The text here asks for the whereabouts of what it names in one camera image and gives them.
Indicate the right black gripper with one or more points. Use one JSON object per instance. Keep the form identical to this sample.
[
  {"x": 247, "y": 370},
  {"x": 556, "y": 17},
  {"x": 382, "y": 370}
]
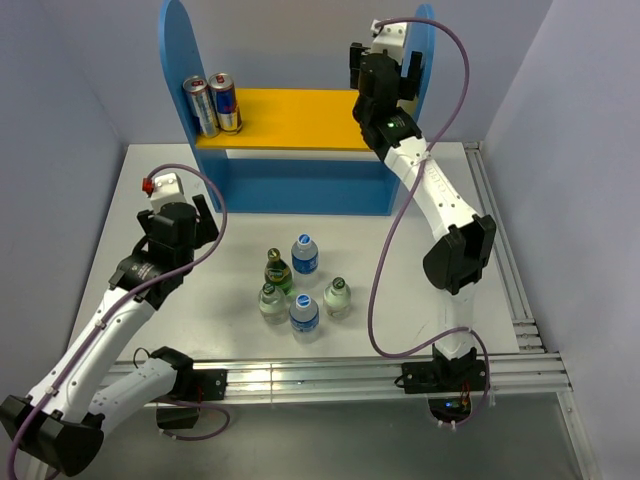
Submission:
[{"x": 409, "y": 83}]

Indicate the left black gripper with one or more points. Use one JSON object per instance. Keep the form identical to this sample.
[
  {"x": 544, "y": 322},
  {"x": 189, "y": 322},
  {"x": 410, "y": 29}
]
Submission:
[{"x": 205, "y": 229}]

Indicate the green Perrier bottle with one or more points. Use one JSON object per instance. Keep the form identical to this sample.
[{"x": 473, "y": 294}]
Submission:
[{"x": 277, "y": 272}]

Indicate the clear Chang bottle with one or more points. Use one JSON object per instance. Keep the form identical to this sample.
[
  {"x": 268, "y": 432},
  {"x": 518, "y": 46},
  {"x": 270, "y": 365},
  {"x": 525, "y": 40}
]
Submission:
[
  {"x": 337, "y": 299},
  {"x": 272, "y": 304}
]

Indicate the pocari sweat bottle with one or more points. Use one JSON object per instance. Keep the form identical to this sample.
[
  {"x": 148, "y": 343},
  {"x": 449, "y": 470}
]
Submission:
[
  {"x": 304, "y": 318},
  {"x": 305, "y": 259}
]

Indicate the Pocari Sweat bottle front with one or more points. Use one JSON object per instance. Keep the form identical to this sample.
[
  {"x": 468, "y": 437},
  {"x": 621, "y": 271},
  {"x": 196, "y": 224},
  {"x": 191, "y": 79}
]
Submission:
[{"x": 304, "y": 318}]

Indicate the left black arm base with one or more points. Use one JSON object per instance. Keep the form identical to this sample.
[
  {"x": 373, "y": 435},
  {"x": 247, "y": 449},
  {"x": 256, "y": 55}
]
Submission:
[{"x": 197, "y": 386}]

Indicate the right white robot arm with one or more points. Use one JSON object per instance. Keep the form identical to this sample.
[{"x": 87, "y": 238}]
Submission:
[{"x": 463, "y": 239}]

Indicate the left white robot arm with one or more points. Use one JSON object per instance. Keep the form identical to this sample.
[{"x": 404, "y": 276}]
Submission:
[{"x": 65, "y": 418}]

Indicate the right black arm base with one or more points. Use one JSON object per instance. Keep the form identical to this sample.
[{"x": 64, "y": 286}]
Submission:
[{"x": 457, "y": 378}]

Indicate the blue and yellow wooden shelf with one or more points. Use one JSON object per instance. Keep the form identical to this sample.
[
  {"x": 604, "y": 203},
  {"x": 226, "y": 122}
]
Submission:
[{"x": 299, "y": 151}]

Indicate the silver energy drink can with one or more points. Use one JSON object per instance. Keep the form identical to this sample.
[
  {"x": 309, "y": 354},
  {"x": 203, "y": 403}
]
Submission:
[{"x": 197, "y": 92}]

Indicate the blue energy drink can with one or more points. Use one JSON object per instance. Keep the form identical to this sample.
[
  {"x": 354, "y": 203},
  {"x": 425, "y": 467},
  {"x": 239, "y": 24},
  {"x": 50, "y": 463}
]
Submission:
[{"x": 223, "y": 93}]

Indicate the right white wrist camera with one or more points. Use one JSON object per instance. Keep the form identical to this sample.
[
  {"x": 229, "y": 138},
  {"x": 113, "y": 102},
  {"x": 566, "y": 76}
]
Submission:
[{"x": 389, "y": 39}]

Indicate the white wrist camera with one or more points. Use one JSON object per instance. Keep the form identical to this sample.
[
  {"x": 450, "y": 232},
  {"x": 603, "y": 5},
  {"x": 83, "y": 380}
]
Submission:
[
  {"x": 389, "y": 39},
  {"x": 163, "y": 190}
]

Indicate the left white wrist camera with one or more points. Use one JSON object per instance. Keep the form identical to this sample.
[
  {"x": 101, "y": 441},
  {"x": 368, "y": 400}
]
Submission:
[{"x": 163, "y": 190}]

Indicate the aluminium frame rail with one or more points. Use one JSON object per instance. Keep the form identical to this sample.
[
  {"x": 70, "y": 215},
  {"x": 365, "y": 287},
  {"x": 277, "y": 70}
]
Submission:
[{"x": 210, "y": 320}]

